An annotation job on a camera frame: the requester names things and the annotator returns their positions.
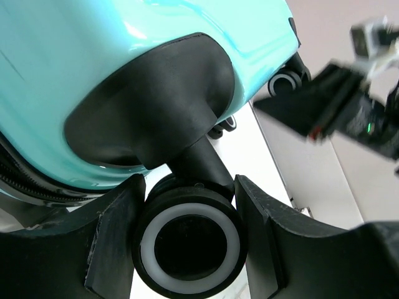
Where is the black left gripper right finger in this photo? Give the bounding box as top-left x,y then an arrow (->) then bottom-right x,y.
235,175 -> 398,298

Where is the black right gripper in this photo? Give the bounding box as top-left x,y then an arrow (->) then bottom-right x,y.
253,62 -> 398,163

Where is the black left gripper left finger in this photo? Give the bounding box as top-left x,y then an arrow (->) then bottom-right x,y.
1,174 -> 146,298

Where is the pink teal suitcase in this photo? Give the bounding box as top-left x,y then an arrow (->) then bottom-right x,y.
1,1 -> 310,298

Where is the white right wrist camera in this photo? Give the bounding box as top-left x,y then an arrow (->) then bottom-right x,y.
350,16 -> 398,81

